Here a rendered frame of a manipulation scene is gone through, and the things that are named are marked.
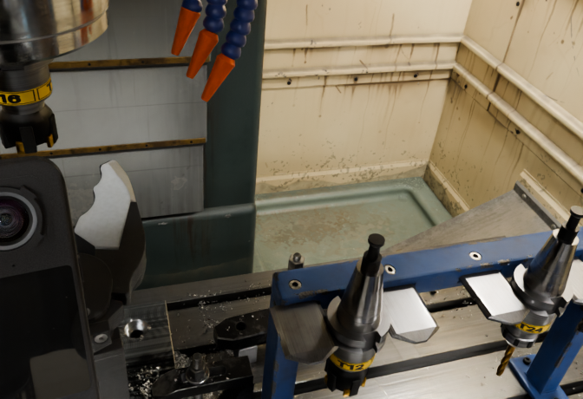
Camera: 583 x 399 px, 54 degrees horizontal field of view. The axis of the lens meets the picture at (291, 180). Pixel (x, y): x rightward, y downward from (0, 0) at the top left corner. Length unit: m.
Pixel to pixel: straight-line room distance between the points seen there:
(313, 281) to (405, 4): 1.07
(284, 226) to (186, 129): 0.67
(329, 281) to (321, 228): 1.06
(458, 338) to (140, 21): 0.74
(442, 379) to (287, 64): 0.87
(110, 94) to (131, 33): 0.12
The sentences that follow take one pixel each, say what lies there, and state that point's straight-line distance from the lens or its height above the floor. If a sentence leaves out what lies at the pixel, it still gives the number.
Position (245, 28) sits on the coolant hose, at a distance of 0.48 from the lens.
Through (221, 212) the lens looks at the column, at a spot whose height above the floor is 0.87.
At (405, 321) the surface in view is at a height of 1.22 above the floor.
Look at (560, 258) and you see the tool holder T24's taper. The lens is 0.66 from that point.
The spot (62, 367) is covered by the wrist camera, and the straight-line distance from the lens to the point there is 0.26.
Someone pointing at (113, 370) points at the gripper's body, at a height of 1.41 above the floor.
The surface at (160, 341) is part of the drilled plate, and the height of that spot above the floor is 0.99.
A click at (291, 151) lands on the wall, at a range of 1.66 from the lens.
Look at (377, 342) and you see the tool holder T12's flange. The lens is 0.59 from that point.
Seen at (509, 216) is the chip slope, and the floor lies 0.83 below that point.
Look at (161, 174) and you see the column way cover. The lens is 1.13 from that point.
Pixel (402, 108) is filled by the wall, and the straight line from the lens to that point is 1.72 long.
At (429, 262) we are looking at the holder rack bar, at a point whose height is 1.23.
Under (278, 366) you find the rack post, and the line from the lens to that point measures 0.68.
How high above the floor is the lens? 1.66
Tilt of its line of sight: 36 degrees down
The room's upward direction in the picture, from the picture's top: 6 degrees clockwise
